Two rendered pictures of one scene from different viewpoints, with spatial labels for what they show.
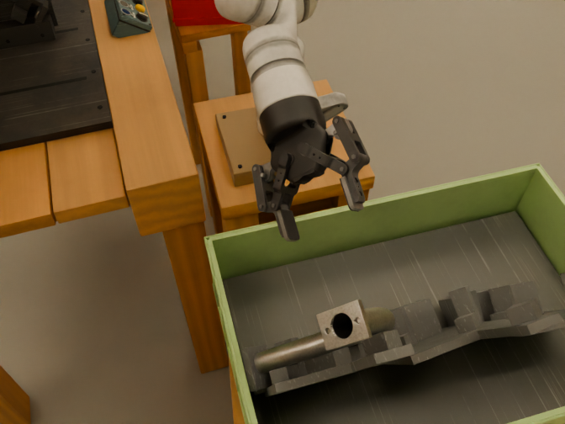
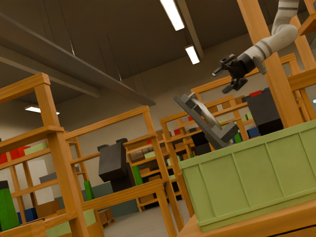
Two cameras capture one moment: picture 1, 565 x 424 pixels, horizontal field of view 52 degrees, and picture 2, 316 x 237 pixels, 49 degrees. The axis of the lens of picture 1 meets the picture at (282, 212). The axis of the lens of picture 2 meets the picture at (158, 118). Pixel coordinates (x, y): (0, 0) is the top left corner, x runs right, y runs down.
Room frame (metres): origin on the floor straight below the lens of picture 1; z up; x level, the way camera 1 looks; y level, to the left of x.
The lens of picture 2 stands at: (0.59, -1.36, 0.94)
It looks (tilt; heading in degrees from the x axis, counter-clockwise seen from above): 9 degrees up; 110
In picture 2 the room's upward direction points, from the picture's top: 17 degrees counter-clockwise
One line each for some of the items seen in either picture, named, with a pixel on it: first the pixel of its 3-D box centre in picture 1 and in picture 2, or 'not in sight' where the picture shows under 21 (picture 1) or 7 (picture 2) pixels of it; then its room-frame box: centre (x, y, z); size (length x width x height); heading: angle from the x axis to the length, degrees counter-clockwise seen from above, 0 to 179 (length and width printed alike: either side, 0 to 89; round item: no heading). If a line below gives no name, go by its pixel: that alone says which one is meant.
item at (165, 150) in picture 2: not in sight; (173, 165); (-3.27, 9.54, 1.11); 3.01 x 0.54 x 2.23; 9
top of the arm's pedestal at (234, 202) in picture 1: (279, 143); not in sight; (0.90, 0.01, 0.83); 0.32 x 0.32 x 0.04; 15
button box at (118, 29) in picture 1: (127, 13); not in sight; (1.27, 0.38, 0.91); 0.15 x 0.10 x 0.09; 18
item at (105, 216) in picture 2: not in sight; (94, 222); (-5.37, 7.46, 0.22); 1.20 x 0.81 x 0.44; 102
